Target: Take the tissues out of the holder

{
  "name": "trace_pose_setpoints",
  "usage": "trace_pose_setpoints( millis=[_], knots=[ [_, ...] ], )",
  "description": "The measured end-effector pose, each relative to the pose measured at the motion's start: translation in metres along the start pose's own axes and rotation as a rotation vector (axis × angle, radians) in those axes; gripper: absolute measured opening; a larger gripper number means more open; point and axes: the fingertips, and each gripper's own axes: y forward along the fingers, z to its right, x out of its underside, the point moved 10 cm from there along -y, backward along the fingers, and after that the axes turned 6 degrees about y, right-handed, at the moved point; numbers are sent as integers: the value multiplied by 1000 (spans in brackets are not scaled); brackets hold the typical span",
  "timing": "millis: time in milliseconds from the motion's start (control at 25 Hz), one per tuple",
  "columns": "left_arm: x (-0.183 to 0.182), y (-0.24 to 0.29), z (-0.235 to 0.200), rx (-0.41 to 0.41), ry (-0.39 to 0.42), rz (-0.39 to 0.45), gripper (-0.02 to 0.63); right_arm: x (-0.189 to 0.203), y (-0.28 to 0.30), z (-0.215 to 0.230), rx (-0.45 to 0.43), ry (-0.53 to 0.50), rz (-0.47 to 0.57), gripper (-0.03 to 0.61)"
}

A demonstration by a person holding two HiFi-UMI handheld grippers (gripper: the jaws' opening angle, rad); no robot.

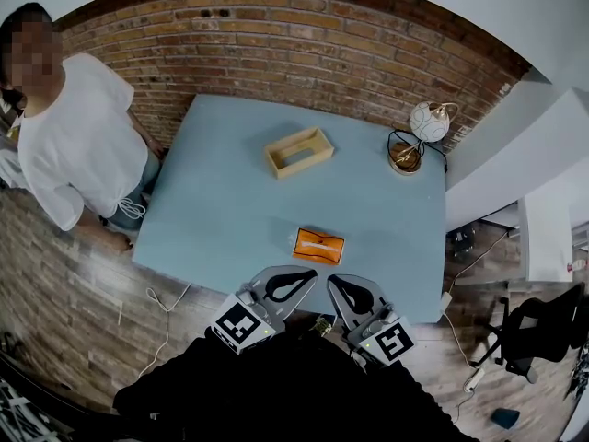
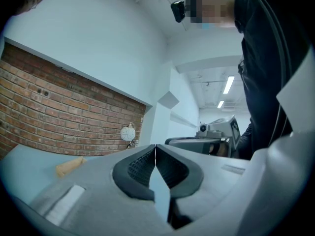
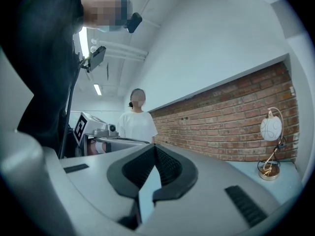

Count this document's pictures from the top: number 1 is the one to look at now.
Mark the black office chair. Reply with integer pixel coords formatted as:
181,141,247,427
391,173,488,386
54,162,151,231
473,283,589,385

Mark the white power strip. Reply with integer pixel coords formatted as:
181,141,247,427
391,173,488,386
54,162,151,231
462,366,487,393

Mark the gold globe shade table lamp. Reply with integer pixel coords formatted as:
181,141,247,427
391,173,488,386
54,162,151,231
387,100,460,177

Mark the black lamp cable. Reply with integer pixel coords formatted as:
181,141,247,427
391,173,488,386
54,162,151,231
387,129,448,174

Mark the person's black clothed torso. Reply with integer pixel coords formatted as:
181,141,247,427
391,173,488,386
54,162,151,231
112,327,479,442

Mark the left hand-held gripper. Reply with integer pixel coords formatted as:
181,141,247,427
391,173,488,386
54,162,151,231
210,264,318,354

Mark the white floor cable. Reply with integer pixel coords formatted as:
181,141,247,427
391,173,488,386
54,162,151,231
117,283,192,379
439,232,507,425

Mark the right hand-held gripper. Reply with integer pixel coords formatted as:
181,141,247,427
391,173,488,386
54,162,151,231
326,273,416,367

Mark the wooden tray box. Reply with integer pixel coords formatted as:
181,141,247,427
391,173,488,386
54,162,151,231
264,125,336,181

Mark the person's left forearm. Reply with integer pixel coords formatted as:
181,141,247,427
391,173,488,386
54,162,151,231
183,333,240,377

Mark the person's right forearm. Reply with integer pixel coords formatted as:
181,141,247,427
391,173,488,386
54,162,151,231
367,359,433,413

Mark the dark blue floor object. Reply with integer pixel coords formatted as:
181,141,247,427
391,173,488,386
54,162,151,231
491,407,521,431

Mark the light blue table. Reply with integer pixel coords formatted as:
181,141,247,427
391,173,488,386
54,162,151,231
132,93,447,325

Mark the orange tissue pack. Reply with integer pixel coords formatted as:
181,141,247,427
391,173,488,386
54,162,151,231
285,227,346,265

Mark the person's right leg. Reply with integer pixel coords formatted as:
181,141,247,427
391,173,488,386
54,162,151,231
308,316,335,338

